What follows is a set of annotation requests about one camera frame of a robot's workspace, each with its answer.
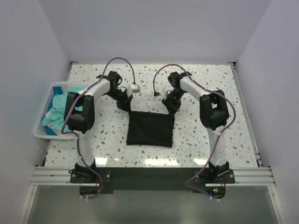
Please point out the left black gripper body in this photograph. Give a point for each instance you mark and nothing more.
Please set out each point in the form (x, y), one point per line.
(122, 98)

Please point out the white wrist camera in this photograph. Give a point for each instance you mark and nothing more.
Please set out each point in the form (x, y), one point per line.
(133, 88)
(161, 93)

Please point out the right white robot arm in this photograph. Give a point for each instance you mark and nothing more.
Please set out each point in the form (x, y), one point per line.
(213, 114)

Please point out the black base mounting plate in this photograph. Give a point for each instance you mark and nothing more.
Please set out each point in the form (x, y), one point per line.
(107, 180)

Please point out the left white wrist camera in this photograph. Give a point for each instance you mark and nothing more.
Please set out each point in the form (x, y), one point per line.
(133, 88)

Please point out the black t shirt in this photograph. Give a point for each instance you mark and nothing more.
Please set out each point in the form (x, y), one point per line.
(150, 129)

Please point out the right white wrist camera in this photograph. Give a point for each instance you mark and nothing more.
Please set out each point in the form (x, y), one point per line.
(161, 93)

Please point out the white plastic laundry basket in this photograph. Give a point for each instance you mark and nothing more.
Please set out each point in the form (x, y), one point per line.
(39, 131)

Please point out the aluminium frame rail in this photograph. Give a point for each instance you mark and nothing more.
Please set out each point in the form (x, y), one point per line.
(51, 176)

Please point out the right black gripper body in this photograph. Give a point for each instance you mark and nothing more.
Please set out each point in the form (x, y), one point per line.
(173, 100)

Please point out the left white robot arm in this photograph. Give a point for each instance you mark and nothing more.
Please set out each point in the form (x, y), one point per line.
(79, 115)

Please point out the teal t shirt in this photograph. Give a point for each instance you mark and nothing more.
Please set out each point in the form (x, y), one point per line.
(58, 104)

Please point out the blue t shirt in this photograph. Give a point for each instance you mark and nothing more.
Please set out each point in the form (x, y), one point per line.
(57, 90)

